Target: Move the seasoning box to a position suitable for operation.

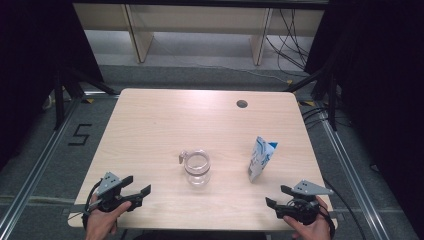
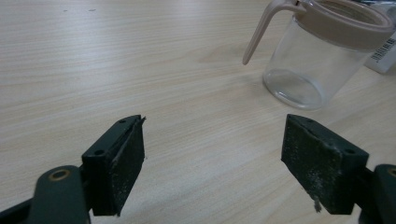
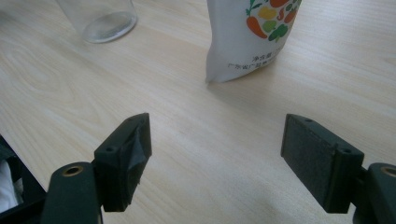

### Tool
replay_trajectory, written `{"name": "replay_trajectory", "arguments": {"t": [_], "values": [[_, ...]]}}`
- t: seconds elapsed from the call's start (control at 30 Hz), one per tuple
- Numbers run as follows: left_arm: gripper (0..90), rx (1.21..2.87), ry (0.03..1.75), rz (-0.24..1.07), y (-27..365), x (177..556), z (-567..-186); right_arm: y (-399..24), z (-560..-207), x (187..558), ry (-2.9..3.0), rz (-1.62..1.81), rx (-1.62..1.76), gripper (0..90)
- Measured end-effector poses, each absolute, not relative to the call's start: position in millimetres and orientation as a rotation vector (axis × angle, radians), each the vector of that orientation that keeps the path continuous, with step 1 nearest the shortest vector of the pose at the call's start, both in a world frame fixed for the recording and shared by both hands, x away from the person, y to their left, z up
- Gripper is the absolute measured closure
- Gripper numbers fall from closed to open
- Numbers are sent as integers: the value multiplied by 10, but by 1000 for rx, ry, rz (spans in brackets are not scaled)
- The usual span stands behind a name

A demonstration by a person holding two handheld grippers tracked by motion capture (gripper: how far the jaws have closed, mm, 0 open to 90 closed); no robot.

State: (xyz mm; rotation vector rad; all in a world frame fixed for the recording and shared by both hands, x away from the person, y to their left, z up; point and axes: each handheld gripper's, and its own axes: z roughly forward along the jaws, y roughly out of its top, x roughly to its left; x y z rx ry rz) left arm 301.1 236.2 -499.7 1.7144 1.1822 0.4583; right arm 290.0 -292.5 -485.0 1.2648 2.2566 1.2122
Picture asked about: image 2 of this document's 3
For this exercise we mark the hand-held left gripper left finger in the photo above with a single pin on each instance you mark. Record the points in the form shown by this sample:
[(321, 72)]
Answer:
[(106, 174)]

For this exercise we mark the clear jar with beige lid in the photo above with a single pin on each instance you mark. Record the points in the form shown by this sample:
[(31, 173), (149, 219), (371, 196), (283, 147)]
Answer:
[(299, 62)]

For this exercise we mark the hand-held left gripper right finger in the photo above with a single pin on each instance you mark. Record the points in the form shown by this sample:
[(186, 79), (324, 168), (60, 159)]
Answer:
[(320, 168)]

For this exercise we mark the white and blue bag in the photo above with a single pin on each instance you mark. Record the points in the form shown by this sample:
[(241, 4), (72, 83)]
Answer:
[(384, 53)]

